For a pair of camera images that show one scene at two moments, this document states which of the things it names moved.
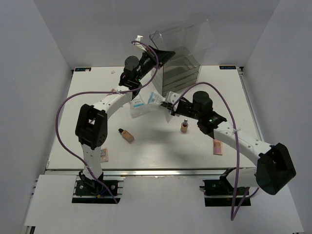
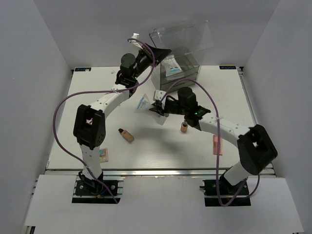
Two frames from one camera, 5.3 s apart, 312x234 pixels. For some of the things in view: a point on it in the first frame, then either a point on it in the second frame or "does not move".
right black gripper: (167, 105) does not move
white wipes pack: (148, 99) → (143, 108)
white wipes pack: (156, 113) → (170, 65)
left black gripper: (163, 55) does not move
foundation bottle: (184, 126) does not move
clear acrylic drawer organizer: (188, 43) does not move
